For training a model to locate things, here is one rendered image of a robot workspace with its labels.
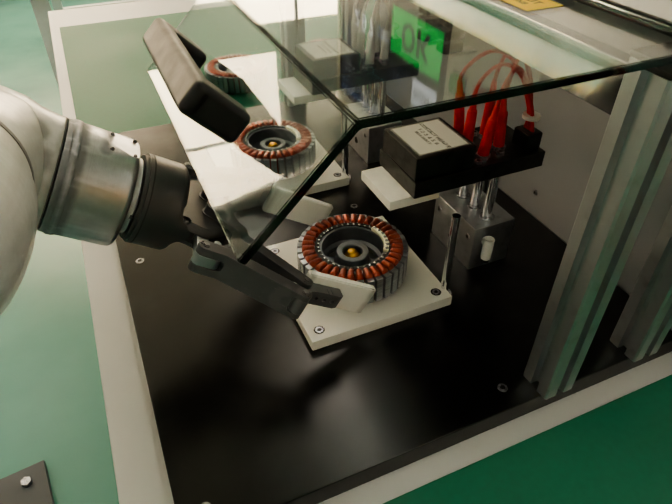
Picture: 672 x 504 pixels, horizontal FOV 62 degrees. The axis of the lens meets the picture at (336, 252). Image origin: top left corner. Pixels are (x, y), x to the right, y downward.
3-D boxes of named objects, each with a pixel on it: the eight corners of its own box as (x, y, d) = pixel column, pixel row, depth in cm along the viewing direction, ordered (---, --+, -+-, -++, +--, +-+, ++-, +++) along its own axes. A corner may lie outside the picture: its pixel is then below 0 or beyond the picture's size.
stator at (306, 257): (314, 319, 53) (312, 290, 51) (287, 247, 61) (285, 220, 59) (423, 295, 55) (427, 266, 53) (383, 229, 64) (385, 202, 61)
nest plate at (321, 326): (312, 351, 51) (312, 342, 51) (261, 255, 62) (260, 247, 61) (451, 304, 56) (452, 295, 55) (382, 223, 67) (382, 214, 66)
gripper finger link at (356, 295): (308, 268, 48) (311, 274, 47) (374, 285, 51) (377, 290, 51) (293, 294, 49) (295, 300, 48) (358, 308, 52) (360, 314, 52)
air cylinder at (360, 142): (367, 164, 77) (368, 128, 74) (344, 140, 83) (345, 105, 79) (399, 157, 79) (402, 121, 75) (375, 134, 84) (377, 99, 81)
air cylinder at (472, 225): (467, 270, 60) (475, 229, 57) (430, 231, 65) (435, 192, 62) (505, 258, 62) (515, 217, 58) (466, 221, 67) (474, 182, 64)
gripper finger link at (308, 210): (264, 212, 58) (263, 208, 59) (321, 229, 62) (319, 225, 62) (277, 189, 57) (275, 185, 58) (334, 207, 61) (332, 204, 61)
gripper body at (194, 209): (145, 184, 41) (260, 217, 45) (142, 132, 47) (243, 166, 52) (114, 262, 44) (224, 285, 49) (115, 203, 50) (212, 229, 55)
